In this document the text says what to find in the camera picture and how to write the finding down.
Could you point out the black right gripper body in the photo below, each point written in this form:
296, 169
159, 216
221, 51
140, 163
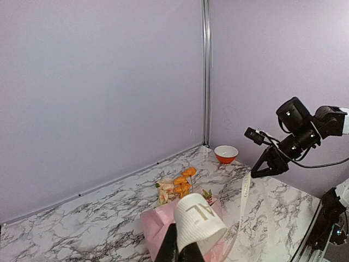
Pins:
305, 130

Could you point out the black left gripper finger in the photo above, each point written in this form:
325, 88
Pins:
191, 253
270, 163
168, 251

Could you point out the cream printed ribbon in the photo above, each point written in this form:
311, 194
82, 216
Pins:
196, 222

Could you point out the pink wrapping paper sheet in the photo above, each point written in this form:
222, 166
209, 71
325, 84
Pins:
155, 223

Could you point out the peach fake flower stem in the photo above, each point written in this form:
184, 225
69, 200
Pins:
165, 191

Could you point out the orange fake flower stem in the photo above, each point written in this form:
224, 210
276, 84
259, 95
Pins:
183, 183

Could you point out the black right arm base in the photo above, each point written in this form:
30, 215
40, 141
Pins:
333, 204

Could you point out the orange bowl white inside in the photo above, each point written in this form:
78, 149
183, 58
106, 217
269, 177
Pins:
226, 154

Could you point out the aluminium front rail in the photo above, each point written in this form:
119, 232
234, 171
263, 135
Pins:
338, 237

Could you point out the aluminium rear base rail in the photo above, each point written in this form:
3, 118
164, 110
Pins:
94, 189

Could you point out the aluminium frame post right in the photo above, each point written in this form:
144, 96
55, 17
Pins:
207, 63

